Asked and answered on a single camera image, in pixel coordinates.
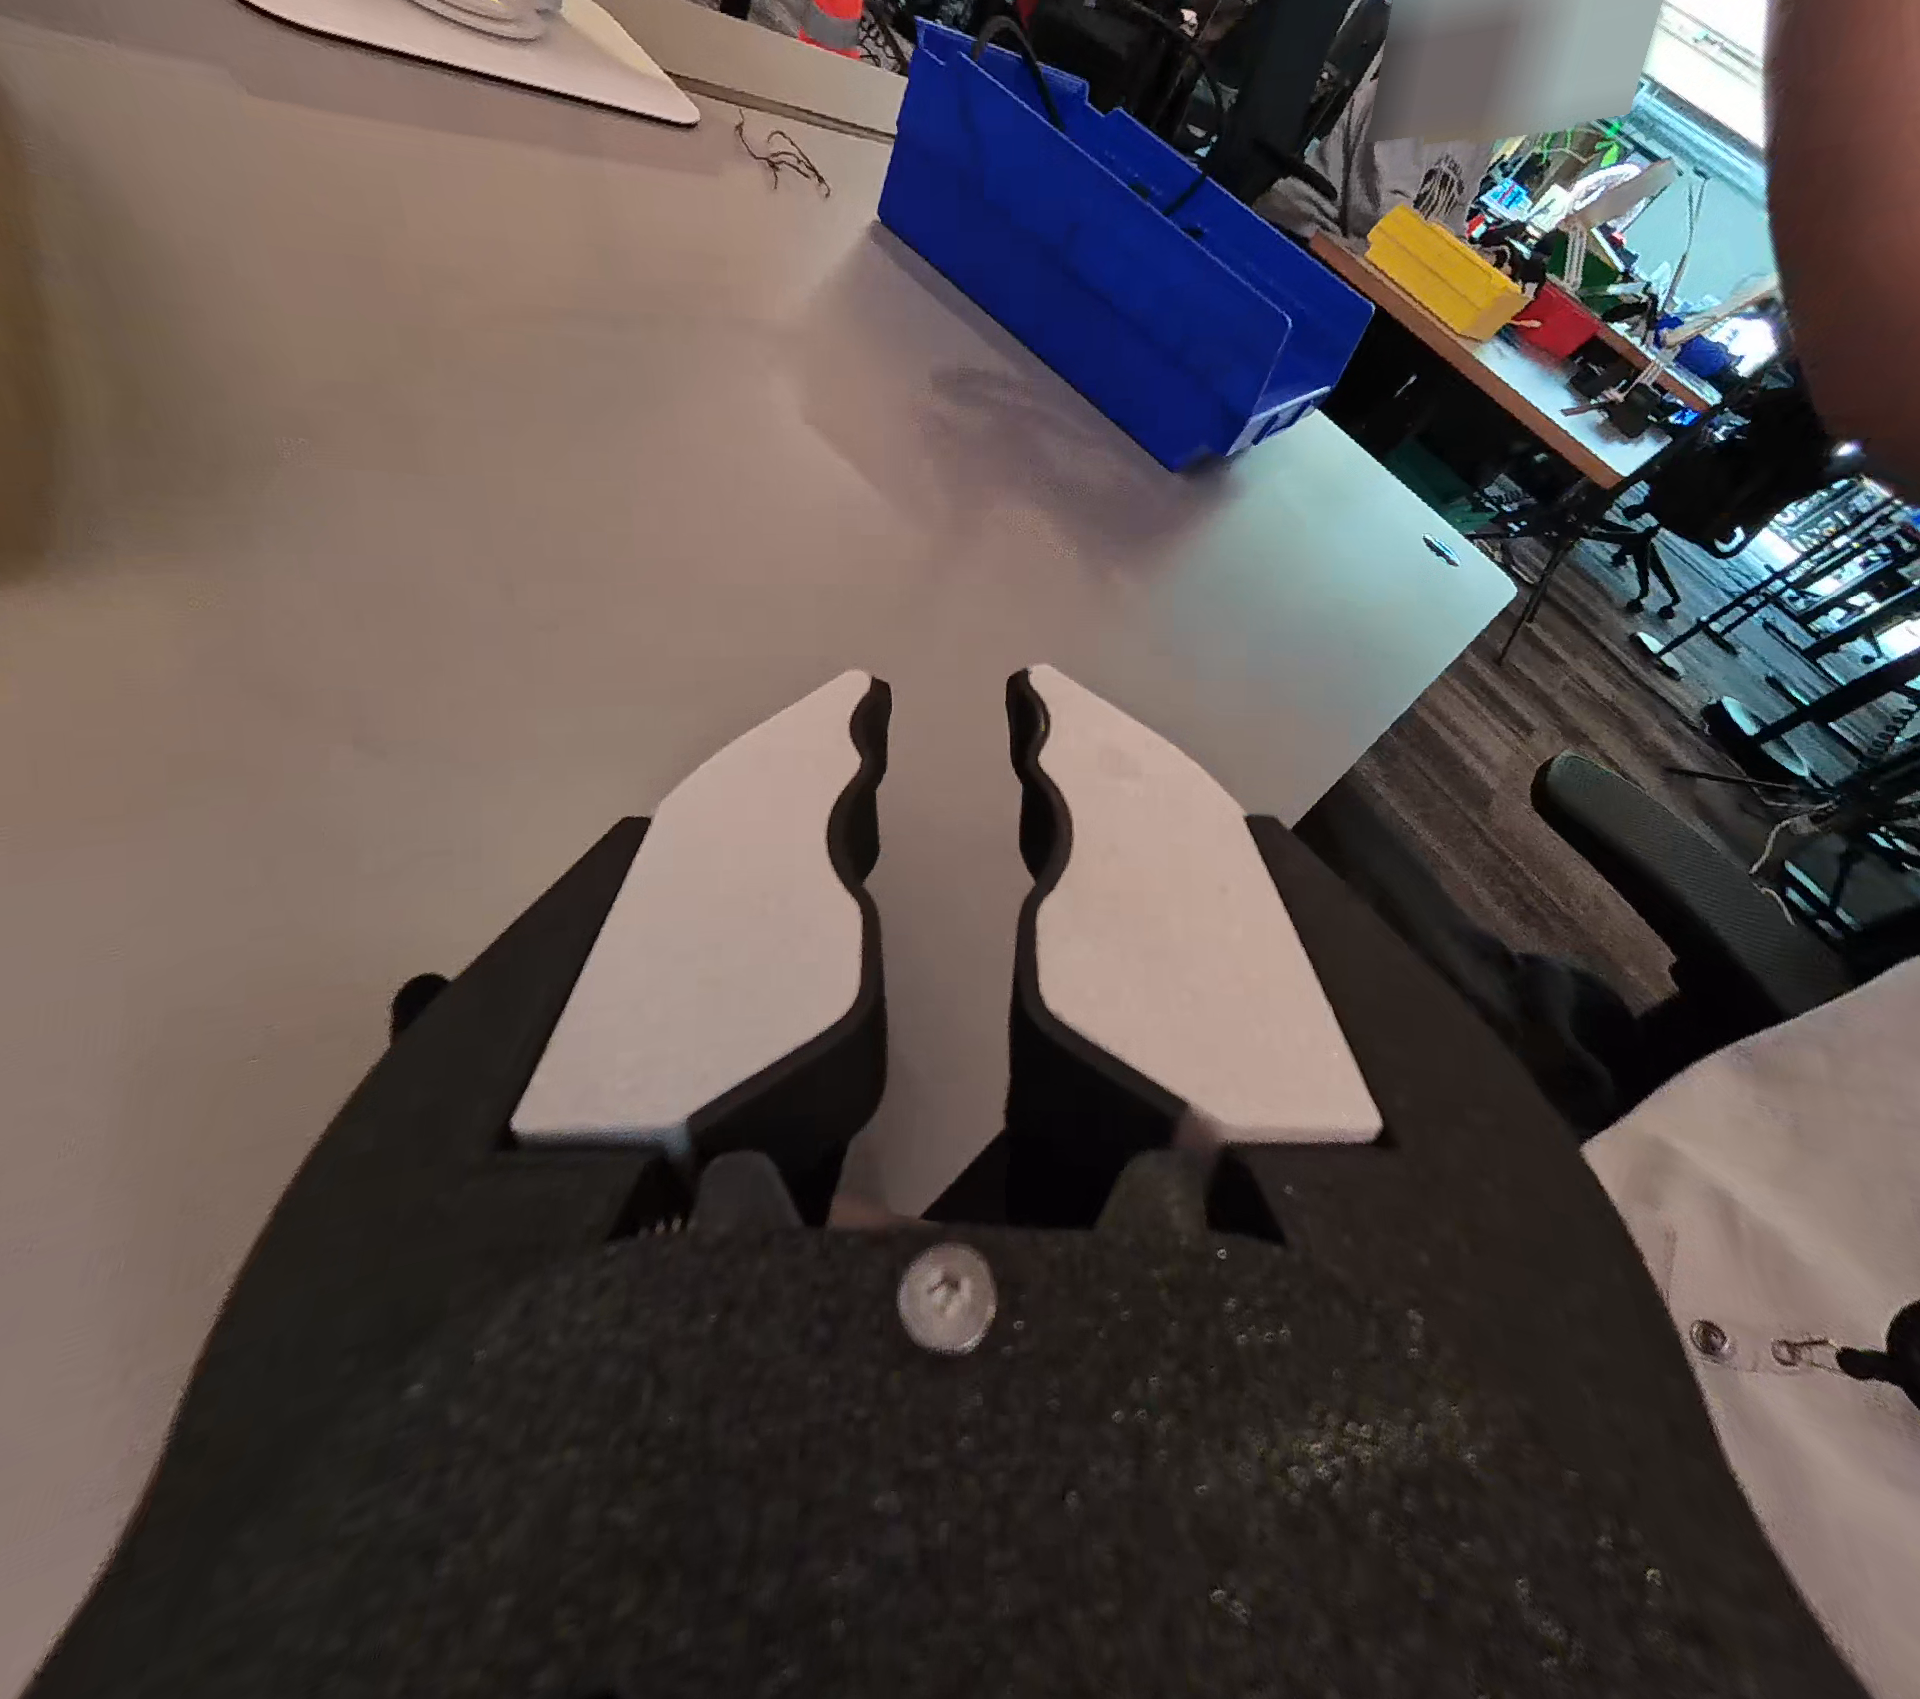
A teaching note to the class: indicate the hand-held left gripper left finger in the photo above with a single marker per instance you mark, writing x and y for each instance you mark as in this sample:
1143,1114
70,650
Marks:
705,948

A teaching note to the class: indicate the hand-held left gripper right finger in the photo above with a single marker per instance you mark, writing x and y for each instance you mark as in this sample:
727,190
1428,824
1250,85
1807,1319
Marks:
1201,965

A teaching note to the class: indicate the blue plastic bin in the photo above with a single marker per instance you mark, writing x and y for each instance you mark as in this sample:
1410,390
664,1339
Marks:
1076,259

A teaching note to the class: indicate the person's right forearm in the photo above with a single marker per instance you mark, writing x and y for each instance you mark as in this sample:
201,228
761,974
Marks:
1841,81

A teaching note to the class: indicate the wooden desk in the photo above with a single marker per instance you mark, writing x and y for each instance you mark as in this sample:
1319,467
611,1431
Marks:
1531,390

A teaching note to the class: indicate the person's white shirt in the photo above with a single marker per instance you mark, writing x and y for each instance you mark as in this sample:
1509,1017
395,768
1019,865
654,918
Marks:
1798,1200

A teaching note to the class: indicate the red plastic bin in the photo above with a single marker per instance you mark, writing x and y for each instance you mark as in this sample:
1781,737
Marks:
1563,316

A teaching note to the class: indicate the yellow plastic bin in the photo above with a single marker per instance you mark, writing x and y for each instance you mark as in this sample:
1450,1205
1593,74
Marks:
1436,259

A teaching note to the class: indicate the black badge reel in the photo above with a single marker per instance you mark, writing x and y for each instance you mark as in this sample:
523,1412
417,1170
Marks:
1883,1361

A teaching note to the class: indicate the thin dark thread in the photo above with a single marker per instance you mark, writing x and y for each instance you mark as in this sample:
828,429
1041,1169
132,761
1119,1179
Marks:
774,161

